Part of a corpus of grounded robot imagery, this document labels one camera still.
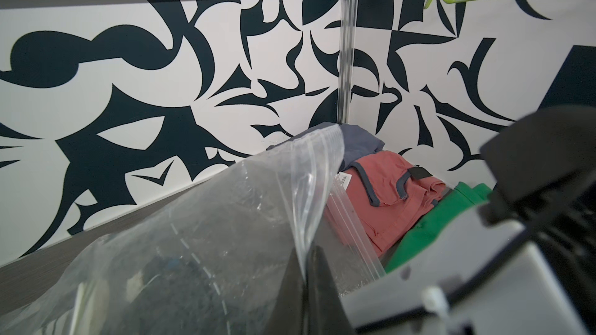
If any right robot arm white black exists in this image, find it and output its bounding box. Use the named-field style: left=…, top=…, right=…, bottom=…
left=343, top=105, right=595, bottom=334

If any red tank top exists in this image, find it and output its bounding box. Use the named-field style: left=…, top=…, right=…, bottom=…
left=340, top=150, right=447, bottom=257

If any blue tank top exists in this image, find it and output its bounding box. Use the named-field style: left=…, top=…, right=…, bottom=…
left=267, top=122, right=385, bottom=172

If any clear plastic vacuum bag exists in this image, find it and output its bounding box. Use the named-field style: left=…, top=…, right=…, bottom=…
left=1, top=147, right=383, bottom=334

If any green garment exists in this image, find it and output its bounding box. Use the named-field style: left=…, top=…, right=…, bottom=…
left=384, top=182, right=493, bottom=273

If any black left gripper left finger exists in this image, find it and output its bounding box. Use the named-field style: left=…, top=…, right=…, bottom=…
left=263, top=249, right=306, bottom=335

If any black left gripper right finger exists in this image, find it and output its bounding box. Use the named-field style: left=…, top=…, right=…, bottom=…
left=305, top=245, right=356, bottom=334

